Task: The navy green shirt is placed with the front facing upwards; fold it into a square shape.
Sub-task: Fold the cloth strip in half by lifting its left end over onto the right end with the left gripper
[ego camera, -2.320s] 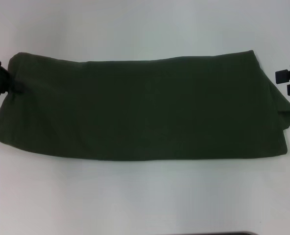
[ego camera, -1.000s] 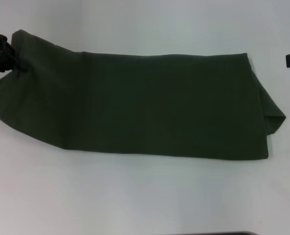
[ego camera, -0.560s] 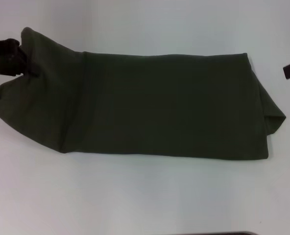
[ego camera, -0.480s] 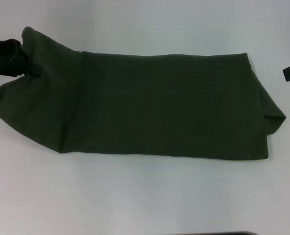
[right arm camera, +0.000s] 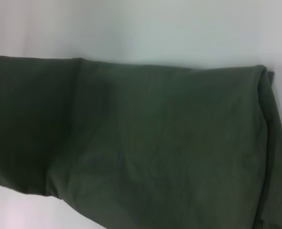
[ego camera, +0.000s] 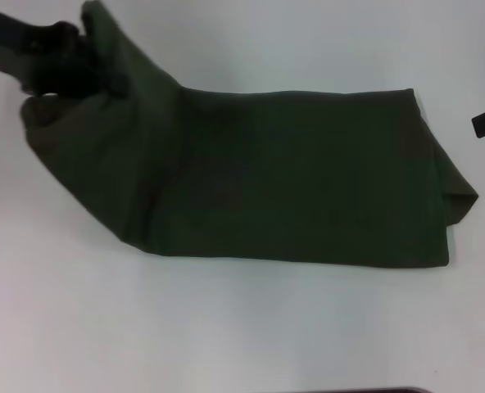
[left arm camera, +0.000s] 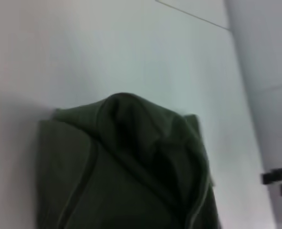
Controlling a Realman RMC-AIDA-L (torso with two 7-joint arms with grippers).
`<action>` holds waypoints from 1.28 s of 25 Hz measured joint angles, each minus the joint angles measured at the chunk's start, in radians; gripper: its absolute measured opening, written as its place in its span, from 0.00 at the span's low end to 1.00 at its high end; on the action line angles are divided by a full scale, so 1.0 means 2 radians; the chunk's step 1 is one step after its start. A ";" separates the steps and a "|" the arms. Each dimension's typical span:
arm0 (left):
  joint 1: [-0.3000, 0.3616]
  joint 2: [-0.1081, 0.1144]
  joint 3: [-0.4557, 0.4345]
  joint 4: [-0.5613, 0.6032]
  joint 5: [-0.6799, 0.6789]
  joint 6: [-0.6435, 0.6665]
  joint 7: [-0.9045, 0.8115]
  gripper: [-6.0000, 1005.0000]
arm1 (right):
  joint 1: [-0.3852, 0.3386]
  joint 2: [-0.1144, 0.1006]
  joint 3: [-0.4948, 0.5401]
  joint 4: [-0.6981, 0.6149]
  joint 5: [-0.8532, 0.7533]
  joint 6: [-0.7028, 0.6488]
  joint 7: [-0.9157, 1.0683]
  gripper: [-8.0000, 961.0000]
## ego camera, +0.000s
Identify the dark rounded panel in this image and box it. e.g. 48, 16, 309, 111
339, 386, 445, 393

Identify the dark green printed t-shirt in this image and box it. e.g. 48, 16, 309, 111
19, 0, 480, 271

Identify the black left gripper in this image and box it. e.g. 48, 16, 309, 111
0, 0, 131, 100

